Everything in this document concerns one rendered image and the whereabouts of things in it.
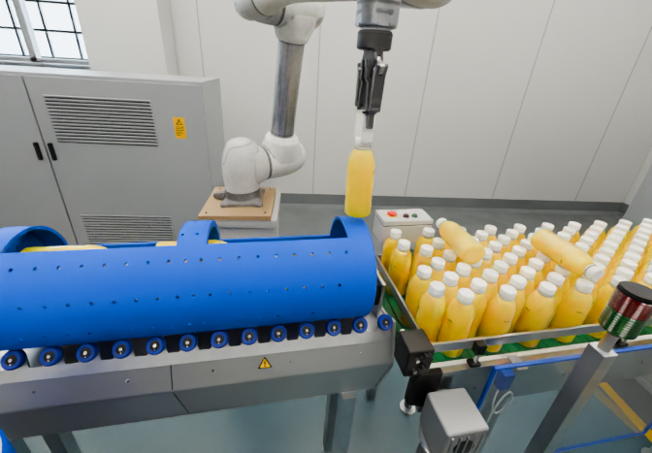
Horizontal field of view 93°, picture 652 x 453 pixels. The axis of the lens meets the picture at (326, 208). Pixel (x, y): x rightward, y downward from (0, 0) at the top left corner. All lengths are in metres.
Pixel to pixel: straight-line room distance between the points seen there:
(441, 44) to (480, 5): 0.47
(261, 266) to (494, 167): 3.84
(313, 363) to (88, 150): 2.21
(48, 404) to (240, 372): 0.44
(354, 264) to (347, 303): 0.10
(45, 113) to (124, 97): 0.53
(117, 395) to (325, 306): 0.56
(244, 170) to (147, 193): 1.41
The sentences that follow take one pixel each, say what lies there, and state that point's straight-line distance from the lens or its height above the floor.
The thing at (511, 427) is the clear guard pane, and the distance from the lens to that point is 1.27.
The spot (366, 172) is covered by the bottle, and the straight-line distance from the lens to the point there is 0.77.
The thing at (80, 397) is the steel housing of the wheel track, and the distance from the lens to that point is 1.06.
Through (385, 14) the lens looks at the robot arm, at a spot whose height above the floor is 1.71.
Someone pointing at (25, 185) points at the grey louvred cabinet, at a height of 0.69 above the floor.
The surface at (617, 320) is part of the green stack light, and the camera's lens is 0.87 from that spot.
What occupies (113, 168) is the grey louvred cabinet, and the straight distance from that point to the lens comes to 2.69.
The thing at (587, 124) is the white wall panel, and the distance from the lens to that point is 4.87.
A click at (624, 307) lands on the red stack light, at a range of 0.85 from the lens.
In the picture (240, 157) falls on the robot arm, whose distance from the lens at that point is 1.33.
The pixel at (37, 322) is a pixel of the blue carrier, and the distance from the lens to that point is 0.90.
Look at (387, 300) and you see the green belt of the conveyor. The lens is 1.13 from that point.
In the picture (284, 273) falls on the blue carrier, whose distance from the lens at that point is 0.74.
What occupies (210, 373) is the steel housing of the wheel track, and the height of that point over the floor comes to 0.87.
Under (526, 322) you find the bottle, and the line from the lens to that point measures 1.10.
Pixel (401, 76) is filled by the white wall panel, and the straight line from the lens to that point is 3.64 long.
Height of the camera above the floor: 1.62
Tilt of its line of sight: 25 degrees down
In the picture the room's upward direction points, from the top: 4 degrees clockwise
